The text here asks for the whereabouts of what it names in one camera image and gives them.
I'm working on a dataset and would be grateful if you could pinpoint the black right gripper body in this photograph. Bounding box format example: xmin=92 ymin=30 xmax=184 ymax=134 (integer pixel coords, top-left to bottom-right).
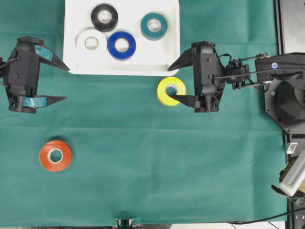
xmin=192 ymin=41 xmax=225 ymax=113

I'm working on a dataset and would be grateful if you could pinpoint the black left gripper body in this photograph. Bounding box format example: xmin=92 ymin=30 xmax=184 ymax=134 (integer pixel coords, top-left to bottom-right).
xmin=4 ymin=36 xmax=44 ymax=114

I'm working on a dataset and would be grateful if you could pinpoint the white plastic tray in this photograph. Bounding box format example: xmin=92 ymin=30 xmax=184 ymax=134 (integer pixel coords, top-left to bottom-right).
xmin=63 ymin=0 xmax=180 ymax=76

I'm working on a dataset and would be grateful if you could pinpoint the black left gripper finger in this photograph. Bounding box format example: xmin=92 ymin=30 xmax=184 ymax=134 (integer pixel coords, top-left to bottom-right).
xmin=35 ymin=45 xmax=70 ymax=71
xmin=23 ymin=96 xmax=67 ymax=109

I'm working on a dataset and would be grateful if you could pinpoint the white perforated device box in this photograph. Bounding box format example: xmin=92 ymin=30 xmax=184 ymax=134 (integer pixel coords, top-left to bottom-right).
xmin=280 ymin=150 xmax=305 ymax=197

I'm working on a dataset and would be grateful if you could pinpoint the black tape roll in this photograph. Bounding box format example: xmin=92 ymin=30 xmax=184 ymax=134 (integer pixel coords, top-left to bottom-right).
xmin=91 ymin=3 xmax=118 ymax=32

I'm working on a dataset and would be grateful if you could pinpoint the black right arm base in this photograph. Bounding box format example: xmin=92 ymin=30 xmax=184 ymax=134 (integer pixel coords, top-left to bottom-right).
xmin=264 ymin=81 xmax=305 ymax=135

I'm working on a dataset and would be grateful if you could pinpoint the teal tape roll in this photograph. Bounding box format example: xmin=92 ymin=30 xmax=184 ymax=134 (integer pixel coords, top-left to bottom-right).
xmin=141 ymin=12 xmax=168 ymax=41

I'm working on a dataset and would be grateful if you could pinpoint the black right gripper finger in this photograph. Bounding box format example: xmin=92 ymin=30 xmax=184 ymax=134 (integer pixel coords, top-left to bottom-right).
xmin=170 ymin=95 xmax=199 ymax=107
xmin=167 ymin=48 xmax=194 ymax=71

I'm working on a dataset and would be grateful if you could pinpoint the red tape roll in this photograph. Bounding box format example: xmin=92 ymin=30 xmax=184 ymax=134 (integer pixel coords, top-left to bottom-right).
xmin=39 ymin=140 xmax=72 ymax=172

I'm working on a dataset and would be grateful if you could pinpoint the yellow tape roll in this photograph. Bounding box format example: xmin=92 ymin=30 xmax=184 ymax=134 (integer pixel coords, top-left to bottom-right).
xmin=157 ymin=76 xmax=186 ymax=106

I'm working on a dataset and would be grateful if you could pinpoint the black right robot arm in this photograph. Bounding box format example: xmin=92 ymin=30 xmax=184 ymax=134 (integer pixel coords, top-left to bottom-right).
xmin=168 ymin=41 xmax=305 ymax=113

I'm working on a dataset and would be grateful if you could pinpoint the white tape roll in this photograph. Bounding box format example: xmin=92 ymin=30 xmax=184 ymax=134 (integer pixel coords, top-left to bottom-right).
xmin=76 ymin=29 xmax=107 ymax=53

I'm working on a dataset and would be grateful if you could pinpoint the blue tape roll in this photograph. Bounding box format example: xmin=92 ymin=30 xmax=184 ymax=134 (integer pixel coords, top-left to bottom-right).
xmin=107 ymin=31 xmax=136 ymax=61

